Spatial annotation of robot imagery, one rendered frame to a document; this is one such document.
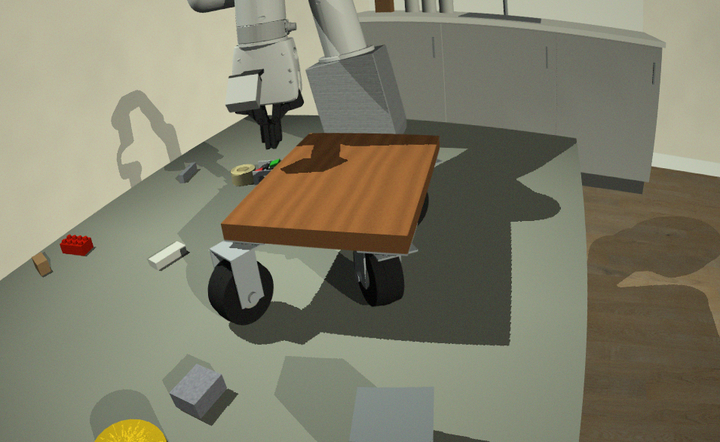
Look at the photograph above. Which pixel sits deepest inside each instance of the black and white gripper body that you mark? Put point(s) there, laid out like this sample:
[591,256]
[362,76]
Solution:
[279,59]

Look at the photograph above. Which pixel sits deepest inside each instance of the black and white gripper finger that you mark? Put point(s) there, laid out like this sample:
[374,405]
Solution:
[261,117]
[279,111]

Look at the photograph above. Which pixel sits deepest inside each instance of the beige roll of tape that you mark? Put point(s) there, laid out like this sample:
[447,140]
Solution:
[242,178]

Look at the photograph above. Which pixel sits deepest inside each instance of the red toy building brick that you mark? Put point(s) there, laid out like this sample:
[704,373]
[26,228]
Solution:
[76,245]

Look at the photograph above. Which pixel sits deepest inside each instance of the tan wooden block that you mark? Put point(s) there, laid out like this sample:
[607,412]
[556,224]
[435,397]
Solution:
[41,264]

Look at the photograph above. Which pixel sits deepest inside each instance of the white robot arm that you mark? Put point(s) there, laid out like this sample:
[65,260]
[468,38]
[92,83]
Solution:
[337,25]

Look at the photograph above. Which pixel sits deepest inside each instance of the brown wooden dolly with black wheels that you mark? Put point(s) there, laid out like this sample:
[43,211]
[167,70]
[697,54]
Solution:
[343,191]

